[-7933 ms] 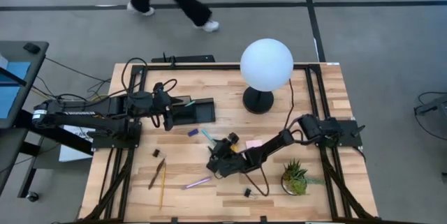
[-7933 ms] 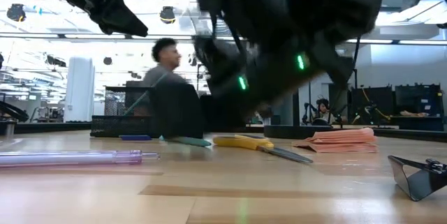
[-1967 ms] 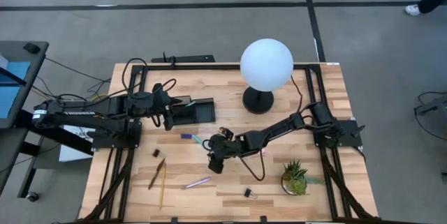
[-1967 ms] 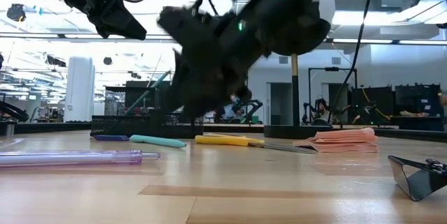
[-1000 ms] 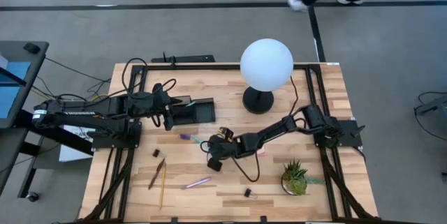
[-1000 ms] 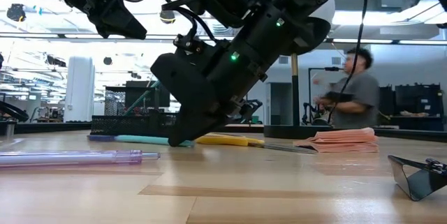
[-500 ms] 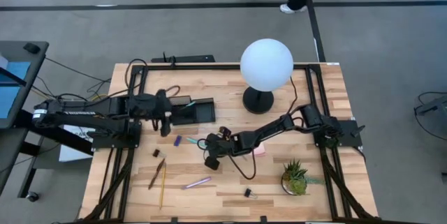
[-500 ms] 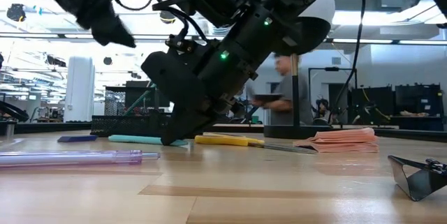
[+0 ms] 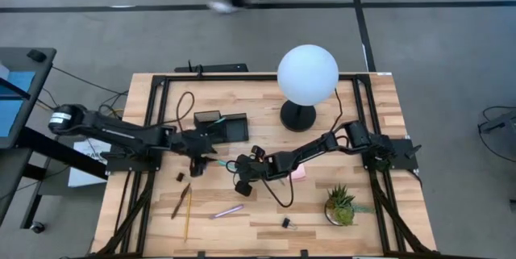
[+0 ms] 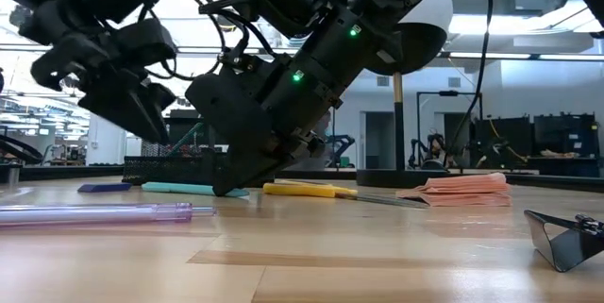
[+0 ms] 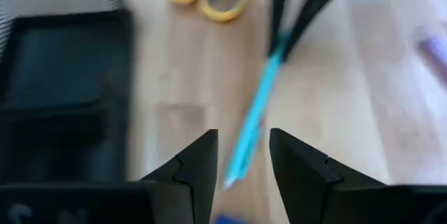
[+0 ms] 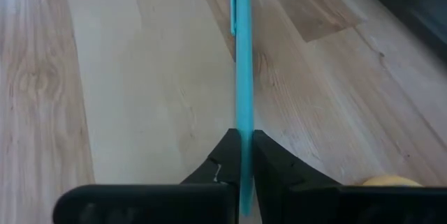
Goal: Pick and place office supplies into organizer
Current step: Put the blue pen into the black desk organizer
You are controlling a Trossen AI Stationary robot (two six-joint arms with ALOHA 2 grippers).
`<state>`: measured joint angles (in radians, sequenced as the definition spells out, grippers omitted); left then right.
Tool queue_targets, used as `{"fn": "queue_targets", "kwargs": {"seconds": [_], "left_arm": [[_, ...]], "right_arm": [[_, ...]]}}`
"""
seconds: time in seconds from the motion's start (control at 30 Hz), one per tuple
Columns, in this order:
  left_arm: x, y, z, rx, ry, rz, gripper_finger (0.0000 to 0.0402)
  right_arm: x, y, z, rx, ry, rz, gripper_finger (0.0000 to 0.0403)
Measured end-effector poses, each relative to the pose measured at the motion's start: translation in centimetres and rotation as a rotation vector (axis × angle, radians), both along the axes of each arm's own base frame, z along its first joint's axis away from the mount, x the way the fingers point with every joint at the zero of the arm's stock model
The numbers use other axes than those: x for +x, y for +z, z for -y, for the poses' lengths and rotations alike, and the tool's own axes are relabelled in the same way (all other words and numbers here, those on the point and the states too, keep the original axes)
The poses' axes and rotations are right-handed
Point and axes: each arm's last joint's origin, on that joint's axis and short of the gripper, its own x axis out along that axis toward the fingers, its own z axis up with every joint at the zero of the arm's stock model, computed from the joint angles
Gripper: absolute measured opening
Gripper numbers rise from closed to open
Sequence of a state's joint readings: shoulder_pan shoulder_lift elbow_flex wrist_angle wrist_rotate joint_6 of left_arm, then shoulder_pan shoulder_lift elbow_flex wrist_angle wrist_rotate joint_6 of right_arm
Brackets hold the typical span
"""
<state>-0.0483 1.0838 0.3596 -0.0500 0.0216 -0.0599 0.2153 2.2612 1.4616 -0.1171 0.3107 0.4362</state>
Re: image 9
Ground potted succulent plant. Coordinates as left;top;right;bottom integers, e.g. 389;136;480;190
323;183;377;228

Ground grey floor stand with cable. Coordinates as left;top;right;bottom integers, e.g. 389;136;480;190
476;105;516;164

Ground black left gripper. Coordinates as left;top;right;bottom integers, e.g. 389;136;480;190
173;125;223;178

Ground white paper sheet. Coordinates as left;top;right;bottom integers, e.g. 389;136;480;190
67;137;114;189

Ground black lamp cable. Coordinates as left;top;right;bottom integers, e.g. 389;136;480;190
333;88;344;131

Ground black mesh desk organizer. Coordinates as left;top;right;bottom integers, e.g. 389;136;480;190
193;109;250;144

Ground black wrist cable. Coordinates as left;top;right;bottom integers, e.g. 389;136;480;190
152;90;197;127
260;169;296;209

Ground white globe table lamp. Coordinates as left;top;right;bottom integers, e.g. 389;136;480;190
276;44;340;133

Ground purple pen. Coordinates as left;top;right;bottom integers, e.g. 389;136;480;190
209;203;245;220

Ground black computer mouse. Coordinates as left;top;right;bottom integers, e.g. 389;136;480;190
26;48;48;64

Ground black box with antenna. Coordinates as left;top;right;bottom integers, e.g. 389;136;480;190
173;59;250;74

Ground yellow pencil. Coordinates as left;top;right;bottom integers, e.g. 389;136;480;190
183;186;194;244

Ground pink sticky note pad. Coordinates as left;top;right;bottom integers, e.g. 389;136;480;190
286;165;307;182

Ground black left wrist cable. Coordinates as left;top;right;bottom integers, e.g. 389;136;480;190
152;90;197;127

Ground brown pen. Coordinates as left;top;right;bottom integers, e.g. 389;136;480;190
170;182;192;220

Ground grey side desk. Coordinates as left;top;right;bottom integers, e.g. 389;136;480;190
0;46;109;236

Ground black floor cables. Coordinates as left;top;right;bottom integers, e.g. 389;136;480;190
38;65;131;119

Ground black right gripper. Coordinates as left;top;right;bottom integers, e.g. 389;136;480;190
226;144;284;198

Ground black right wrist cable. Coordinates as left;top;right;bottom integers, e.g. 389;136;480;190
260;169;296;209

